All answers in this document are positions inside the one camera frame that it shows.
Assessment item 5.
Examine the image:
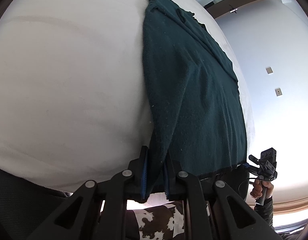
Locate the dark green knitted garment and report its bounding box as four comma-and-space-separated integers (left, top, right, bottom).
143, 0, 247, 196

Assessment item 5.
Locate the person's right hand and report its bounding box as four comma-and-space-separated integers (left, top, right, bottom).
250, 179, 274, 199

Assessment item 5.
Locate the brown white cowhide rug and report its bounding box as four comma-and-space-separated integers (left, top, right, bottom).
133, 202, 185, 239

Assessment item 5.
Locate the white bed mattress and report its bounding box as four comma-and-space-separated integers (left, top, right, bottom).
0, 0, 254, 192

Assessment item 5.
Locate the silver wall socket plate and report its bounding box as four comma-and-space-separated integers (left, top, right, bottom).
266, 67, 273, 74
275, 88, 282, 96

